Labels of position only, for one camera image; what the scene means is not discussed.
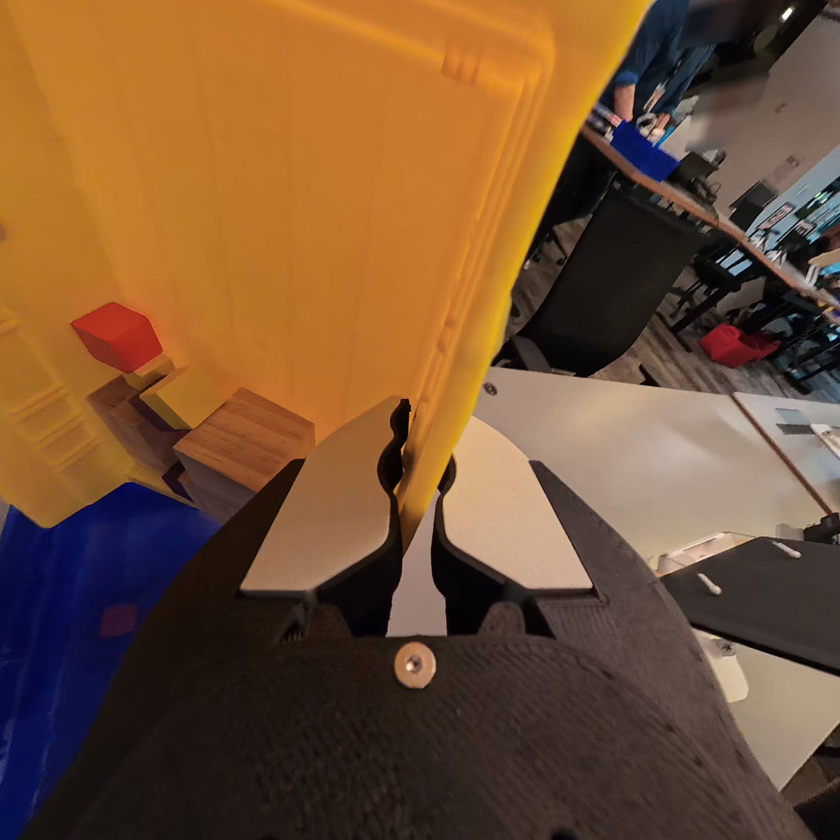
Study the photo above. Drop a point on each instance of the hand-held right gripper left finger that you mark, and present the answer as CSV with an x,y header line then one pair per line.
x,y
328,518

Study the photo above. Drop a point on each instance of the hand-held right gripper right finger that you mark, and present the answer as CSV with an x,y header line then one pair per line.
x,y
512,518

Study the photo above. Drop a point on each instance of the pile of coloured wooden cubes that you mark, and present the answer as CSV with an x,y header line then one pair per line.
x,y
249,433

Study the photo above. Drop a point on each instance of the blue plastic box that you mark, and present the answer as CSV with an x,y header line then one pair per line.
x,y
59,590

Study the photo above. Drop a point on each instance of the yellow plastic box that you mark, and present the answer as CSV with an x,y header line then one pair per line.
x,y
295,197

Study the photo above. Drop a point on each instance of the black office chair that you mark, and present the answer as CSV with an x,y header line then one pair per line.
x,y
617,275

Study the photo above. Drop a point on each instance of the black panel with white pegs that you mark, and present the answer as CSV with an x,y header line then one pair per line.
x,y
768,604

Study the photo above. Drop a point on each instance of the red bag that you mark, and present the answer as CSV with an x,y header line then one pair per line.
x,y
735,344

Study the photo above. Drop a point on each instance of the long wooden table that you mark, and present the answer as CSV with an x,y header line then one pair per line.
x,y
735,226

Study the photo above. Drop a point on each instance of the small blue storage bin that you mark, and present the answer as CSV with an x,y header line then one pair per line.
x,y
646,154

